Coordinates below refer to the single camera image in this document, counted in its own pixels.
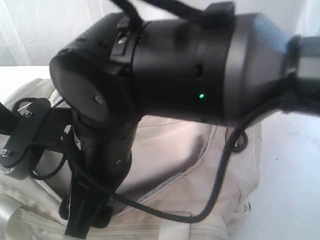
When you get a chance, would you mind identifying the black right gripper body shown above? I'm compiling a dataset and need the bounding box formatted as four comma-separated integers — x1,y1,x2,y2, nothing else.
59,110,137,223

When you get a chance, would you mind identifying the beige fabric duffel bag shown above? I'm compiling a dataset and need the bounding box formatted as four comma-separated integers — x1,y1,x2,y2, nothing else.
0,77,263,240

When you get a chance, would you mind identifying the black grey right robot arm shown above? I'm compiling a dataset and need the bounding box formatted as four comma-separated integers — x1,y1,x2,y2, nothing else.
49,0,320,239

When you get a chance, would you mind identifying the white background curtain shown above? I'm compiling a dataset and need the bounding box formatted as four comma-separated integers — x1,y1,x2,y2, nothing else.
0,0,320,66

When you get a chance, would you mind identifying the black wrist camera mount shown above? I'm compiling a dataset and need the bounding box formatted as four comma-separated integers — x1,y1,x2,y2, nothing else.
0,98,72,180

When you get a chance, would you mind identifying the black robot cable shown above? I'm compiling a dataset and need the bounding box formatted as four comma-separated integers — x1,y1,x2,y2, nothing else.
29,82,301,225

